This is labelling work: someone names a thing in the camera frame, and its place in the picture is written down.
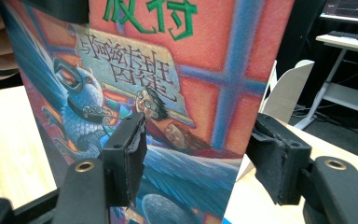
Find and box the black keyboard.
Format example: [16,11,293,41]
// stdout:
[326,30,358,47]

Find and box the white desk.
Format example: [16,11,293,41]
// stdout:
[293,33,358,132]

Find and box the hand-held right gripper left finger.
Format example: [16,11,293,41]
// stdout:
[101,111,148,208]

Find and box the orange and blue illustrated book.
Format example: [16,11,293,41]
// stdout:
[0,0,296,224]

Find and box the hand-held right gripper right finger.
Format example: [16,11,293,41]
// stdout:
[245,112,313,206]

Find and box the dark monitor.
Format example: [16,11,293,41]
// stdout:
[321,0,358,23]

